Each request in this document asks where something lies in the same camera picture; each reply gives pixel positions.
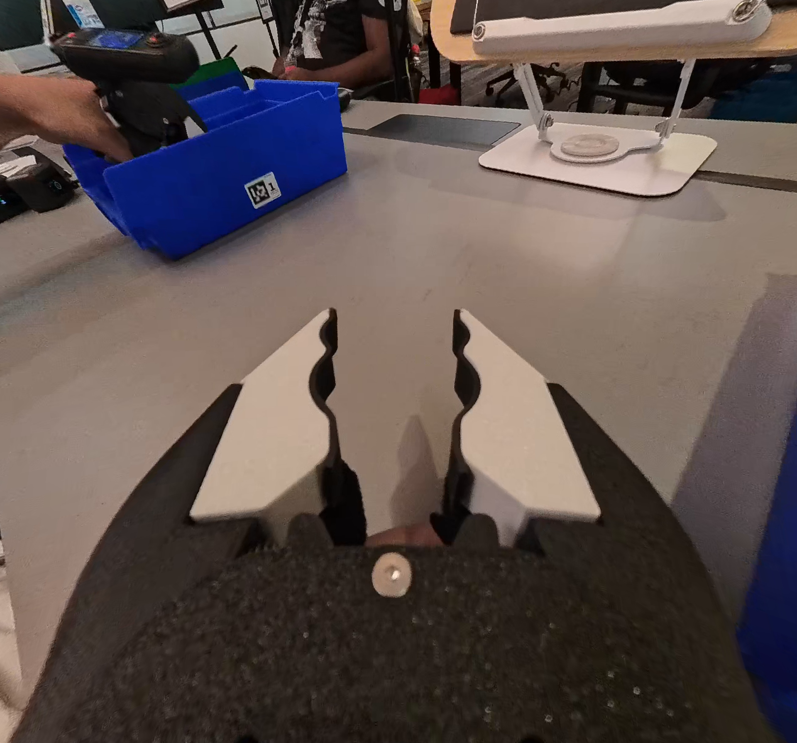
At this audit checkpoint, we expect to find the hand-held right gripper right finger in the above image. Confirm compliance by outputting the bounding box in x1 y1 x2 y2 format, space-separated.
430 308 603 549

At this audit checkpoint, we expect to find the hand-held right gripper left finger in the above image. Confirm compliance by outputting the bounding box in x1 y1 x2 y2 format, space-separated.
188 308 368 547

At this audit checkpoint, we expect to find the blue plastic bin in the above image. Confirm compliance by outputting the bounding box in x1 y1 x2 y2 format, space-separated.
61 78 348 261
736 403 797 743

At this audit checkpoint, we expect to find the person's left hand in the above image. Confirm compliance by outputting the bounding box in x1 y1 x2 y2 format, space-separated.
0 73 136 165

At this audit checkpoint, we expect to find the white wipes canister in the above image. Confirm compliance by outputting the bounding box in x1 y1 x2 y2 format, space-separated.
60 0 105 32

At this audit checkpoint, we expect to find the green plastic bin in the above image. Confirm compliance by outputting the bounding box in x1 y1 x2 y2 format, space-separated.
176 57 251 101

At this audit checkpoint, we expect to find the wooden book stand white base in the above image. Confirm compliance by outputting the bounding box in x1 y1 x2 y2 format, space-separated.
430 0 797 198

